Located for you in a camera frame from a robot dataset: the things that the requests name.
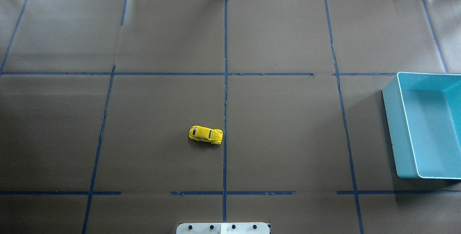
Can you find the yellow beetle toy car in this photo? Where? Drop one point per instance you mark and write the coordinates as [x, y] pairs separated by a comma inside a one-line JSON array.
[[205, 134]]

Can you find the brown paper table cover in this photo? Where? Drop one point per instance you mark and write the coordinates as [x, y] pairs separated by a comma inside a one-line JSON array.
[[98, 97]]

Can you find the teal plastic bin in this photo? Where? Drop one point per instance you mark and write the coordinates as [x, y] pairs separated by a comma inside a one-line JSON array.
[[423, 112]]

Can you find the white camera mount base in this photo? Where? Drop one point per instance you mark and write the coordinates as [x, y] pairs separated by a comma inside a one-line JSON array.
[[224, 228]]

